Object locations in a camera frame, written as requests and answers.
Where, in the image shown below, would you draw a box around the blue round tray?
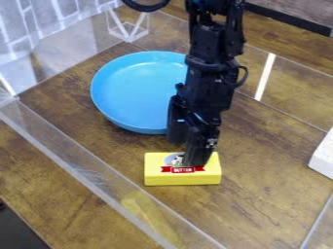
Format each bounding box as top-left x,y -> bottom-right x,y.
90,51 -> 187,134

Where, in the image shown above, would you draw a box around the yellow butter block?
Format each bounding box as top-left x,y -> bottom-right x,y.
145,153 -> 222,186

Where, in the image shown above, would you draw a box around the clear acrylic triangular stand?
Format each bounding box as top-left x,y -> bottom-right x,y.
106,9 -> 150,43

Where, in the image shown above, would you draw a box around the clear acrylic enclosure wall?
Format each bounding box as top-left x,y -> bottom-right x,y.
0,0 -> 333,249

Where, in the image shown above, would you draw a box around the white foam block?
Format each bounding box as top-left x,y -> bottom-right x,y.
309,127 -> 333,180

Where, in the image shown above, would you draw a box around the black cable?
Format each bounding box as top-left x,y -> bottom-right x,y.
121,0 -> 171,14

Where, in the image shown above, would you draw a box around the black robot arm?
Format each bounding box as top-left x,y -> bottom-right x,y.
166,0 -> 249,166

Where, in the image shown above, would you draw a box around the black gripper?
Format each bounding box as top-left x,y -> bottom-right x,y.
166,55 -> 249,166

